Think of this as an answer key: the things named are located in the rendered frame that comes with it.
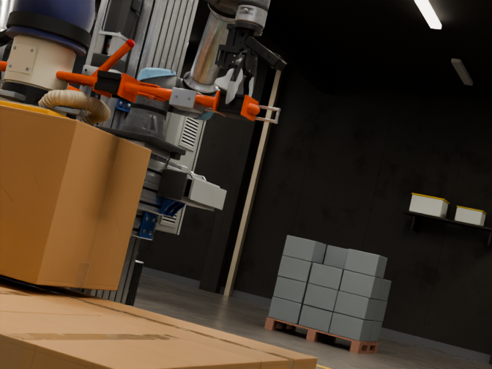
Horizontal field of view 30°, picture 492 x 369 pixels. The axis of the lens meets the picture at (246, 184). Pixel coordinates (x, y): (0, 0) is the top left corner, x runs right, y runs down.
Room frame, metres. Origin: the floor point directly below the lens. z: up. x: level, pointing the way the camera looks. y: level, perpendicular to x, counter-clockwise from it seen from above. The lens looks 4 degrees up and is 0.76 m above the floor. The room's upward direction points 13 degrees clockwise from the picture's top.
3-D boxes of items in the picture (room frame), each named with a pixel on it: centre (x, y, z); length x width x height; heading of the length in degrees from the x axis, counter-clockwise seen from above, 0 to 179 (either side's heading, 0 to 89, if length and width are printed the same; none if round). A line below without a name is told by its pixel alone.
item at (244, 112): (2.22, 0.07, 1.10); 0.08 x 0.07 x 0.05; 66
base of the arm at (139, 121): (2.95, 0.36, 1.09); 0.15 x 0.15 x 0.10
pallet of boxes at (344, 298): (10.19, -1.20, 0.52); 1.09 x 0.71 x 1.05; 64
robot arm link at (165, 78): (2.95, 0.35, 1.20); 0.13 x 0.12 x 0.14; 101
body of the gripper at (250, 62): (2.24, 0.09, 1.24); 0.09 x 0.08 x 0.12; 66
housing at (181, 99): (2.28, 0.19, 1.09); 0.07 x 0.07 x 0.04; 66
